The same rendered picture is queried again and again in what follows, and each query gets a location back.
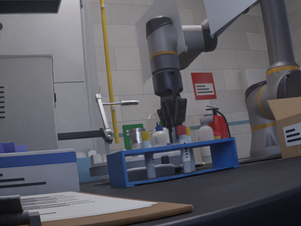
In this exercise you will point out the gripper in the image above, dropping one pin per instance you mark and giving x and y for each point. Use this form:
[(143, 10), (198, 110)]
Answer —
[(167, 82)]

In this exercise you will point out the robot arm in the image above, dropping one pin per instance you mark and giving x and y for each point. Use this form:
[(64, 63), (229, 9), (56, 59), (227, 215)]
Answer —
[(277, 32)]

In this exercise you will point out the yellow cap vial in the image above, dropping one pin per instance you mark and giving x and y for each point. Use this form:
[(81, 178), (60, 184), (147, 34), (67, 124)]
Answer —
[(188, 133), (149, 166)]

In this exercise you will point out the red cap vial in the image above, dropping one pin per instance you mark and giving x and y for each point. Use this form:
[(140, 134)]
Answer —
[(187, 159)]

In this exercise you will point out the blue vial rack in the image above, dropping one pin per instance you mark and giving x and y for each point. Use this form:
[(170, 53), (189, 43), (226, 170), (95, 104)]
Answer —
[(221, 149)]

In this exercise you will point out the grey carousel with white clips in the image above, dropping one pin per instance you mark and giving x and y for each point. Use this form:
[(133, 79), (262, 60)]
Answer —
[(98, 167)]

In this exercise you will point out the grey flame photometer body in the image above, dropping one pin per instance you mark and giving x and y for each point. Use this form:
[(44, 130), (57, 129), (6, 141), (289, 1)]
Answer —
[(26, 98)]

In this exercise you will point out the white bottle blue cap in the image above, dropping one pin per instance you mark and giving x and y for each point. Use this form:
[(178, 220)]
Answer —
[(161, 136)]

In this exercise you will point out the white bottle grey cap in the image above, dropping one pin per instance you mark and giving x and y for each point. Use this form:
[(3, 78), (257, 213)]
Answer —
[(205, 131)]

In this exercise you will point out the shiny metal tin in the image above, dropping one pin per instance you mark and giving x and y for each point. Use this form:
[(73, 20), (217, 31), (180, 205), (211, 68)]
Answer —
[(136, 138)]

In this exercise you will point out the small red yellow bottle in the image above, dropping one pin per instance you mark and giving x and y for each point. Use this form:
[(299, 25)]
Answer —
[(217, 135)]

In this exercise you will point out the red fire extinguisher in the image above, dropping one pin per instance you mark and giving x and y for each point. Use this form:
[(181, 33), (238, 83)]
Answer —
[(221, 126)]

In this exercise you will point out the green board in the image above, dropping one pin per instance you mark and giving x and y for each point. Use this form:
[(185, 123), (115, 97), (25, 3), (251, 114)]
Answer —
[(127, 135)]

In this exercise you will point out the yellow vertical pole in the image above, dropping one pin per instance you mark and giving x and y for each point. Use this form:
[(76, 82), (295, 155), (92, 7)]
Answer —
[(107, 55)]

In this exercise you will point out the dark horizontal rod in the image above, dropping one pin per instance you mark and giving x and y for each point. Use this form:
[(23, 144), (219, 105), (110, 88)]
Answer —
[(80, 135)]

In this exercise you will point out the brown clipboard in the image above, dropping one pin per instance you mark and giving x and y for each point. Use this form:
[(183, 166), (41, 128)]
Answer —
[(145, 212)]

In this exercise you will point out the light blue box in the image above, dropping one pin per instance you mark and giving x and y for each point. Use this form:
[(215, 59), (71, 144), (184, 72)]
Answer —
[(83, 171)]

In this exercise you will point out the brown cardboard box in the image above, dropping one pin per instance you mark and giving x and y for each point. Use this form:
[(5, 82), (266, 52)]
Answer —
[(291, 116)]

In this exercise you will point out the white tall cabinet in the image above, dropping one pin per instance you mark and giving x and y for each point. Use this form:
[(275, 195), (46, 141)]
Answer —
[(70, 43)]

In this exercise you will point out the white printed paper sheet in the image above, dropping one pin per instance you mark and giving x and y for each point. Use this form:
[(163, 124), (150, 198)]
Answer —
[(82, 203)]

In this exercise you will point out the white box blue stripe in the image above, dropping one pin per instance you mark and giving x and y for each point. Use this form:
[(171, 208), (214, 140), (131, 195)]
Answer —
[(40, 173)]

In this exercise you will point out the red wall sign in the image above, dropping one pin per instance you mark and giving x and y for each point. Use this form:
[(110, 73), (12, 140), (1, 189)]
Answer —
[(203, 79)]

